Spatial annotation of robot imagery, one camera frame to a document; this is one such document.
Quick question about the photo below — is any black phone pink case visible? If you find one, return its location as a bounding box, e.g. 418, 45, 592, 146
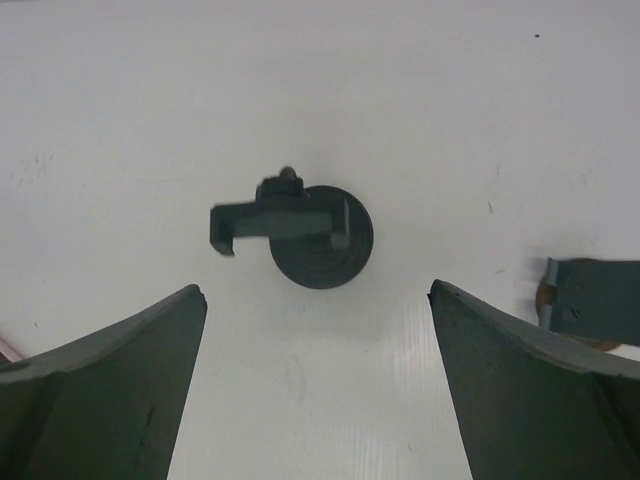
0, 338, 23, 363

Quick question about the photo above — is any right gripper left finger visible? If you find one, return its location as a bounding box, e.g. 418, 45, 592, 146
1, 284, 207, 479

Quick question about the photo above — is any black clamp phone stand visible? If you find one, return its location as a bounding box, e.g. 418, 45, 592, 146
209, 166, 374, 290

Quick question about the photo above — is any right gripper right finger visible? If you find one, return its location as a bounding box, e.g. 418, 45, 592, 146
428, 280, 639, 480

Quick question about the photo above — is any wooden base wedge phone stand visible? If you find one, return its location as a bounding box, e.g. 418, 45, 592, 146
535, 258, 639, 351

